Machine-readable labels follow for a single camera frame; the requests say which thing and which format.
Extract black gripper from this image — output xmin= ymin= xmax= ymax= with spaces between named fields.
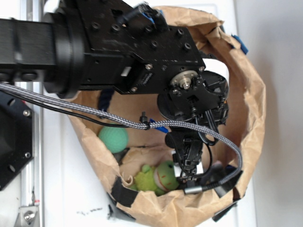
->
xmin=157 ymin=71 xmax=229 ymax=187

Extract gray plush animal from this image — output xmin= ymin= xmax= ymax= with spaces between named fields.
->
xmin=199 ymin=161 xmax=223 ymax=185

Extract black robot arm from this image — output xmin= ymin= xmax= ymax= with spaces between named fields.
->
xmin=0 ymin=0 xmax=229 ymax=182

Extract green frog plush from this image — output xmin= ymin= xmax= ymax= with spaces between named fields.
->
xmin=130 ymin=160 xmax=179 ymax=196

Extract green dimpled ball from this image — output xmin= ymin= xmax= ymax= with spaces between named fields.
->
xmin=98 ymin=126 xmax=129 ymax=153

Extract brown paper bag bin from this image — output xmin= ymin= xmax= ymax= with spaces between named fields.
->
xmin=70 ymin=6 xmax=266 ymax=227

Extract gray braided cable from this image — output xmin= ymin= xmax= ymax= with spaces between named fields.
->
xmin=0 ymin=82 xmax=244 ymax=195

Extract navy blue rope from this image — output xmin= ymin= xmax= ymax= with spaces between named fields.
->
xmin=98 ymin=89 xmax=115 ymax=112

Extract aluminum extrusion rail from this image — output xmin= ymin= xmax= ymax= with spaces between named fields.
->
xmin=19 ymin=0 xmax=45 ymax=227

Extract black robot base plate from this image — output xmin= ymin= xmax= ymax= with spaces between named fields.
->
xmin=0 ymin=92 xmax=34 ymax=191

